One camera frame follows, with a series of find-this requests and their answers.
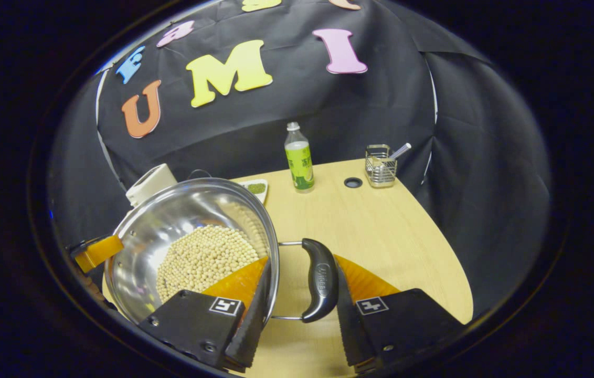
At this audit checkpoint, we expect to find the metal utensil handle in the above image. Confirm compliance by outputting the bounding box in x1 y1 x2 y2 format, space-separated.
384 143 412 162

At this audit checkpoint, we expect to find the black backdrop cloth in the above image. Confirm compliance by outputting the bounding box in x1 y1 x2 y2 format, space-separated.
48 0 552 321

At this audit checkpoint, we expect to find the green label plastic bottle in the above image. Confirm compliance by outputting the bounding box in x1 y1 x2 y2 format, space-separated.
284 122 315 193

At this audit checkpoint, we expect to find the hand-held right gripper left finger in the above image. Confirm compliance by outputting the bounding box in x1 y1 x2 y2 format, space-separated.
138 256 272 373

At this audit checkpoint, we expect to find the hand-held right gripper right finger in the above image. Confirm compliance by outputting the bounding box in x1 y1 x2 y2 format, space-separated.
334 255 465 374

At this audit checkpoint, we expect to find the metal wire utensil holder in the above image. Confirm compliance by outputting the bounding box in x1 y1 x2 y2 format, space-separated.
365 144 398 188

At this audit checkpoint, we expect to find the white toaster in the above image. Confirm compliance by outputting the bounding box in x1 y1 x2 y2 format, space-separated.
125 163 178 208

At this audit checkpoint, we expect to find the white divided dish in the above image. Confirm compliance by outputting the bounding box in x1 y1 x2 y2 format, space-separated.
237 178 269 204

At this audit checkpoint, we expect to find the steel pot with black handle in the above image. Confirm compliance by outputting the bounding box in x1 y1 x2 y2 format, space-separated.
104 177 340 325

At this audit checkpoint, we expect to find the pile of soybeans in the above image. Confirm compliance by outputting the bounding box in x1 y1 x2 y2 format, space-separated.
156 225 269 305

